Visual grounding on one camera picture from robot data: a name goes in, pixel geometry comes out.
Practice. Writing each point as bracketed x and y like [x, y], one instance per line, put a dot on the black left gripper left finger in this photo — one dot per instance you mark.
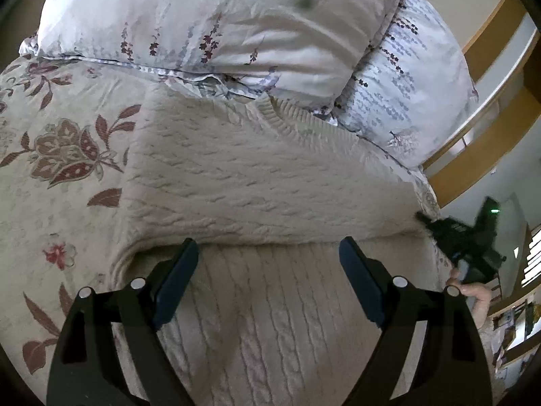
[86, 368]

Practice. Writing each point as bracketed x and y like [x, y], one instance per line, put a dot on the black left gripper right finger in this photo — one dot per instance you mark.
[452, 368]

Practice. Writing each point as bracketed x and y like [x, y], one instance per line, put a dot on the cream cable knit sweater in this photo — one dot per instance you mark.
[267, 191]

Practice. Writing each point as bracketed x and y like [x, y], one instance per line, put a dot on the right hand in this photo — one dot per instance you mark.
[480, 293]

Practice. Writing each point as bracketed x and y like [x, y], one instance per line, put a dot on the blue floral right pillow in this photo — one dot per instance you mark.
[410, 93]

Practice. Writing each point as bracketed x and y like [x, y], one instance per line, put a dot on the wooden headboard shelf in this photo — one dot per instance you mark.
[504, 61]

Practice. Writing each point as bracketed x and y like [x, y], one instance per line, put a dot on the floral bed sheet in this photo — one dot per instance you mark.
[66, 132]

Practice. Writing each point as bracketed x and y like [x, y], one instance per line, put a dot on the white floral left pillow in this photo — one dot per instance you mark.
[299, 50]

